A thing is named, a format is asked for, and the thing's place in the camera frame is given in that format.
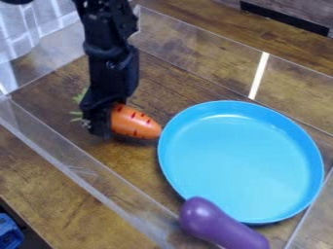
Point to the orange toy carrot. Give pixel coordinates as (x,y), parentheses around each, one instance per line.
(129,122)

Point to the white checkered curtain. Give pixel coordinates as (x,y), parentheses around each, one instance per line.
(40,39)

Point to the blue round plastic tray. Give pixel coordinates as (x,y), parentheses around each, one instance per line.
(244,157)

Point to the purple toy eggplant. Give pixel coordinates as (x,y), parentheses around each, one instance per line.
(204,221)

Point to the dark baseboard strip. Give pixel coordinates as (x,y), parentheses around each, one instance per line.
(296,22)

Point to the blue plastic object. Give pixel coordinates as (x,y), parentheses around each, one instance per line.
(10,234)

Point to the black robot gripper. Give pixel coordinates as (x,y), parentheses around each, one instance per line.
(108,24)

